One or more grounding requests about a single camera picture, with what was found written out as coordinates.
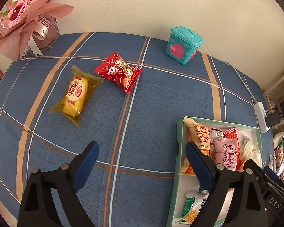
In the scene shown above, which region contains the white bun clear bag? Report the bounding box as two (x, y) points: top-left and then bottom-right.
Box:
(240, 135), (263, 169)

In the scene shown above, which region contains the green white biscuit packet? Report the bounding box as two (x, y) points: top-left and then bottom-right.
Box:
(176, 190), (209, 224)

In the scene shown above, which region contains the pink swiss roll packet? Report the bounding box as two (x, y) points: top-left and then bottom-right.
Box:
(213, 137), (237, 171)

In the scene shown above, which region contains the red patterned packet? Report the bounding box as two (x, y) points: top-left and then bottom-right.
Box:
(223, 127), (242, 171)

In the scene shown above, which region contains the orange swiss roll packet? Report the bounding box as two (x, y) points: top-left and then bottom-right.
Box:
(179, 116), (211, 176)

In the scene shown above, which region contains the yellow cake roll packet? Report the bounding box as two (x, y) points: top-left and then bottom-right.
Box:
(48, 65), (105, 128)

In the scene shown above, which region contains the red cartoon snack bag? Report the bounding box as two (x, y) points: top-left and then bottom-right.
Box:
(94, 52), (143, 95)

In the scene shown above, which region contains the dark red snack packet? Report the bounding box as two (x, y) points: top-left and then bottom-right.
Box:
(209, 128), (224, 160)

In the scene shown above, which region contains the green rimmed white tray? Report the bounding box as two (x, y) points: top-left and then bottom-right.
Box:
(167, 119), (267, 226)

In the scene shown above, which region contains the black power adapter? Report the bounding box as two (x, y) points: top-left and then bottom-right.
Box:
(265, 112), (280, 128)

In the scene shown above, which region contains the white power strip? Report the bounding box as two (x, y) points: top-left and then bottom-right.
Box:
(253, 101), (269, 134)

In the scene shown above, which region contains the blue plaid tablecloth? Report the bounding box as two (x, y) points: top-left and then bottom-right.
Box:
(0, 32), (264, 226)

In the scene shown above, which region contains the teal toy house box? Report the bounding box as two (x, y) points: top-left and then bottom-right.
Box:
(165, 26), (203, 66)

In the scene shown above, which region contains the pink flower bouquet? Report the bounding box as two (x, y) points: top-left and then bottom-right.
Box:
(0, 0), (73, 61)

